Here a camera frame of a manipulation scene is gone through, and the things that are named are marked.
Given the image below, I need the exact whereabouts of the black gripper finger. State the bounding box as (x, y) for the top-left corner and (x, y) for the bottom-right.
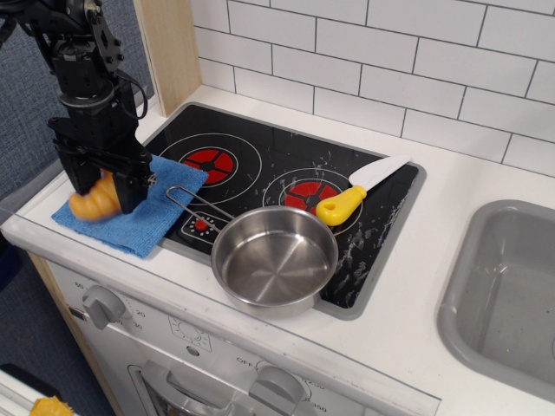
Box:
(113, 171), (157, 214)
(59, 149), (101, 194)

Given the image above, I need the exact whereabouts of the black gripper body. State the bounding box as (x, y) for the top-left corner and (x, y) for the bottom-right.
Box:
(48, 81), (152, 173)

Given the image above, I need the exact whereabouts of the orange toy croissant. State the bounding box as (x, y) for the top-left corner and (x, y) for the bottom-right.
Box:
(69, 170), (122, 222)

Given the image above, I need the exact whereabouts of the small steel saucepan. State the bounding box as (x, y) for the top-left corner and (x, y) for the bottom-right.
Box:
(163, 205), (339, 319)

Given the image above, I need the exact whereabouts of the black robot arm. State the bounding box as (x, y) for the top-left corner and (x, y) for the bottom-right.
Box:
(1, 1), (154, 214)

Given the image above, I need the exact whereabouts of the blue towel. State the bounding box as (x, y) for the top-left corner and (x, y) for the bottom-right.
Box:
(52, 156), (208, 258)

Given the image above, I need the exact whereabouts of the black toy stovetop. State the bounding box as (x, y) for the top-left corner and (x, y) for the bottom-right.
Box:
(147, 104), (426, 320)

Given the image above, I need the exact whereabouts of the grey left oven knob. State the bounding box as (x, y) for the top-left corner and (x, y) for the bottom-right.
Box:
(82, 285), (126, 330)

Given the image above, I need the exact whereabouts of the grey oven knob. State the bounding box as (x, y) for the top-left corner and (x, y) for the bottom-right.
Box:
(82, 285), (126, 330)
(248, 366), (304, 415)

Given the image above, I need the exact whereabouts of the yellow object at bottom left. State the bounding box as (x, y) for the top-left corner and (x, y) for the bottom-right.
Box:
(29, 396), (75, 416)

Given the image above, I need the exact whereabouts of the grey right oven knob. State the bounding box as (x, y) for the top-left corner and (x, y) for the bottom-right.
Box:
(248, 366), (304, 415)

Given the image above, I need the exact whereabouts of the grey toy sink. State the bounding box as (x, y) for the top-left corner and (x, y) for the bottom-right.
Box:
(437, 200), (554, 401)

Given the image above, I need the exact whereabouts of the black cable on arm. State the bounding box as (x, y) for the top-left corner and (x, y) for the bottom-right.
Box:
(115, 71), (149, 121)

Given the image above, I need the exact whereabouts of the wooden side post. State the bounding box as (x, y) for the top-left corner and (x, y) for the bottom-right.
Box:
(134, 0), (202, 117)

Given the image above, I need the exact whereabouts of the yellow handled toy knife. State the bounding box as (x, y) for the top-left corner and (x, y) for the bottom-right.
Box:
(316, 155), (410, 226)

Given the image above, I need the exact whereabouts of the grey oven door handle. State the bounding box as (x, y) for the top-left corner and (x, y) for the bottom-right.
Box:
(139, 361), (251, 415)

